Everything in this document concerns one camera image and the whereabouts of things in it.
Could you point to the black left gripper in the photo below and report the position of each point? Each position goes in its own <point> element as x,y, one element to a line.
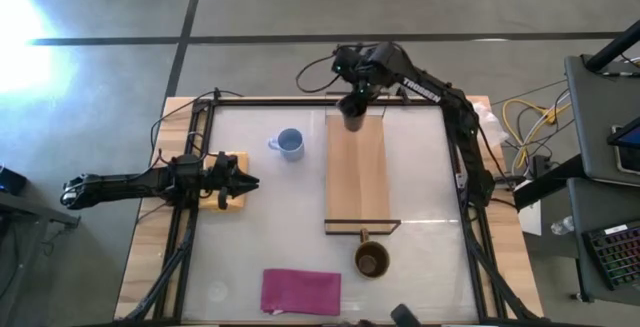
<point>222,177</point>

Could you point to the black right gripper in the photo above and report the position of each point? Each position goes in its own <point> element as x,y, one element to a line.
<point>376,69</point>

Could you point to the small dark cup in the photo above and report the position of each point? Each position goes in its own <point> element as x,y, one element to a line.
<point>354,122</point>

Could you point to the light blue mug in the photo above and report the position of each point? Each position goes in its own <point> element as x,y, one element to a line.
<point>291,144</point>

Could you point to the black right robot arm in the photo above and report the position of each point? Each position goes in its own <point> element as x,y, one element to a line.
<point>450,102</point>

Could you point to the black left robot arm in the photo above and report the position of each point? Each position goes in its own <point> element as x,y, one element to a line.
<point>120,184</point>

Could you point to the grey cart shelf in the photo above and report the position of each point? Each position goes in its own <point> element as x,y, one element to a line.
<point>595,117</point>

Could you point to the yellow wooden block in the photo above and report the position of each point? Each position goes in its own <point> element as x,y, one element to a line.
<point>240,202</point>

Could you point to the pink cloth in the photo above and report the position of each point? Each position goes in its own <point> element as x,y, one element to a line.
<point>300,292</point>

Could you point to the white plastic bag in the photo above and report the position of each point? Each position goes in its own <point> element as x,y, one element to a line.
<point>487,122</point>

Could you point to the brown mug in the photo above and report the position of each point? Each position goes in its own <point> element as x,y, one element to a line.
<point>372,259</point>

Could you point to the black power strip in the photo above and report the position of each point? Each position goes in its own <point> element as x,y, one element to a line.
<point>540,165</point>

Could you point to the white paper sheet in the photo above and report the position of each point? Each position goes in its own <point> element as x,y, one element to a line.
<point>531,212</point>

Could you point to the black rounded object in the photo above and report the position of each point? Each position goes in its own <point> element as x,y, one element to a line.
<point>405,316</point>

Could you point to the dark side desk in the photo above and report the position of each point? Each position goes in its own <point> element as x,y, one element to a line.
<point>20,227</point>

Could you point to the clear water bottle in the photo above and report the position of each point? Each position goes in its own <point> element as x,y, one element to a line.
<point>562,225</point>

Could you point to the tablet with dark screen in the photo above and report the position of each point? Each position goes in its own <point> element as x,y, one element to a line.
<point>627,144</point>

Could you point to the keyboard with coloured keys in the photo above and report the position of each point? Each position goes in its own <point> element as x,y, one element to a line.
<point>617,254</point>

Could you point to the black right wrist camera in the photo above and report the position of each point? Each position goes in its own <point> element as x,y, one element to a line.
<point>346,61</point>

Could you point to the black metal table frame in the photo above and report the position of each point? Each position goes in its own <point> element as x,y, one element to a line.
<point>200,117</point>

